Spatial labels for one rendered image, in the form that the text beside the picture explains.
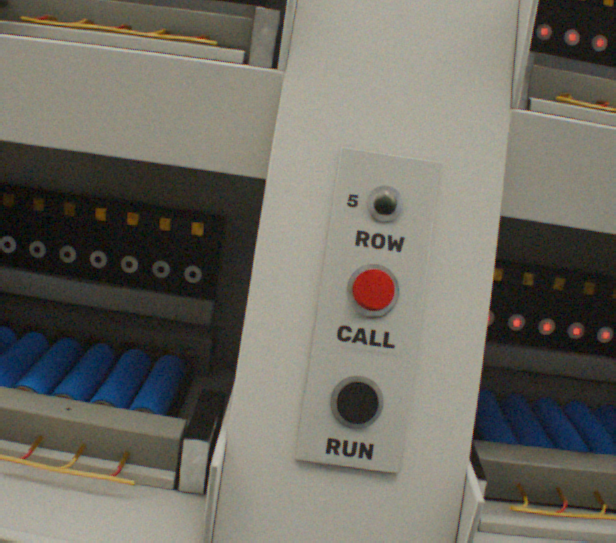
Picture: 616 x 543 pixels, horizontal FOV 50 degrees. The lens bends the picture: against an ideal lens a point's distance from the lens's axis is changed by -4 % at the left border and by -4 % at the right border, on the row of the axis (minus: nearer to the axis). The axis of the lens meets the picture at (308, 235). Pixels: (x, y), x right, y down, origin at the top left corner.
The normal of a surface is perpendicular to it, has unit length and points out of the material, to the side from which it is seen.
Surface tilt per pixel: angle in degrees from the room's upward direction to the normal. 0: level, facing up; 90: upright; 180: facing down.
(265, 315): 90
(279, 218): 90
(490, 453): 21
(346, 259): 90
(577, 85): 111
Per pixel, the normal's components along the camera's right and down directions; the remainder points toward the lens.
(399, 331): 0.03, -0.12
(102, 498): 0.15, -0.96
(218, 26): -0.03, 0.23
